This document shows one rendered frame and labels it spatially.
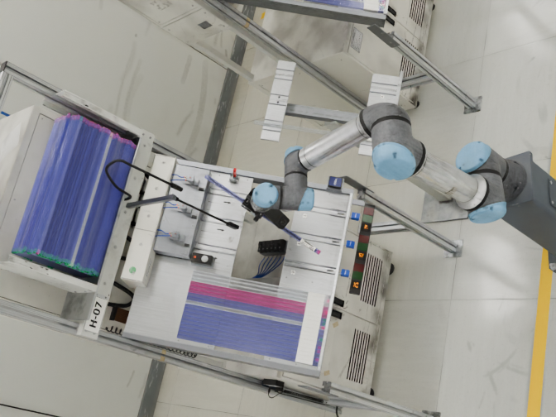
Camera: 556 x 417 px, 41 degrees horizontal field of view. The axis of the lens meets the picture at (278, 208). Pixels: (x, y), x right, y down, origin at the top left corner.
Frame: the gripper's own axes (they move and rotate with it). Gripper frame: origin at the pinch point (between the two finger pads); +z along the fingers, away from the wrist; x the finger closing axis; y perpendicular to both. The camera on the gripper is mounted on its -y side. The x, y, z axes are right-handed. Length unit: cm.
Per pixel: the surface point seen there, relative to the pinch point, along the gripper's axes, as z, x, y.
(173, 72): 197, -72, 101
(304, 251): 7.7, 0.5, -20.9
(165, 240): 10.6, 27.1, 22.4
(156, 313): 12, 50, 9
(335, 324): 48, 11, -52
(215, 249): 13.2, 18.7, 5.9
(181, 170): 14.9, 2.4, 33.8
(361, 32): 59, -105, 13
